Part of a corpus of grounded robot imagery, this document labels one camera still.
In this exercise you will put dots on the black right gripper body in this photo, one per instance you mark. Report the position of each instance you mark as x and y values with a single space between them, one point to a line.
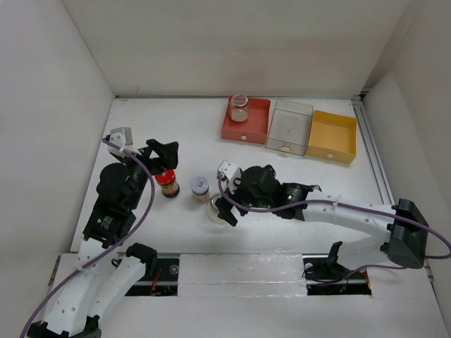
243 196

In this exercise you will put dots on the yellow plastic tray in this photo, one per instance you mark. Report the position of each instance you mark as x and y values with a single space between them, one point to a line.
332 137

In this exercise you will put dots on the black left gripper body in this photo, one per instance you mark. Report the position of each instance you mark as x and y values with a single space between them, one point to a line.
141 176

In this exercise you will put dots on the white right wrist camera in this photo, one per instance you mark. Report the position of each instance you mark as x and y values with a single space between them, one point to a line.
228 173

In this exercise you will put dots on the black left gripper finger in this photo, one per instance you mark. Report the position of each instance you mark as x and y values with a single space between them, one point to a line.
169 150
156 165

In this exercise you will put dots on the silver rim glass jar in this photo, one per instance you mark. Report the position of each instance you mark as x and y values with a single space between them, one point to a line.
213 211

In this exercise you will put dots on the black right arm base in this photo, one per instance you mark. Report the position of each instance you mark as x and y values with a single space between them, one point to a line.
329 279

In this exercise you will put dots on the red lid sauce jar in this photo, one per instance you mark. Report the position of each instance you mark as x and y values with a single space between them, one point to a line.
168 184

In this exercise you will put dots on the red plastic tray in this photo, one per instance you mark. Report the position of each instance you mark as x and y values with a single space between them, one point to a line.
254 129

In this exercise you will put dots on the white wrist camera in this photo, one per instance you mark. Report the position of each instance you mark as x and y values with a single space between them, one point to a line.
228 173
121 137

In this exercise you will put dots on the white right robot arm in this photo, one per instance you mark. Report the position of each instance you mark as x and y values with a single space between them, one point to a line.
393 233

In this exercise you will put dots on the white lid small jar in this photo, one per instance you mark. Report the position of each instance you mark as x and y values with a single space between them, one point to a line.
200 189

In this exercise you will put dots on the clear plastic tray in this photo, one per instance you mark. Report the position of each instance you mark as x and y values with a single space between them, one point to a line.
290 127

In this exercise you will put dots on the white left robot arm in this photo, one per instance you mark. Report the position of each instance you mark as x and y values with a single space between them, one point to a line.
79 305

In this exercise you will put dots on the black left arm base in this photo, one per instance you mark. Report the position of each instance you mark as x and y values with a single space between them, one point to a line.
164 281

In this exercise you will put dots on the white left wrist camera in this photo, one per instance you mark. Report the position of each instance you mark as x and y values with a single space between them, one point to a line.
121 137

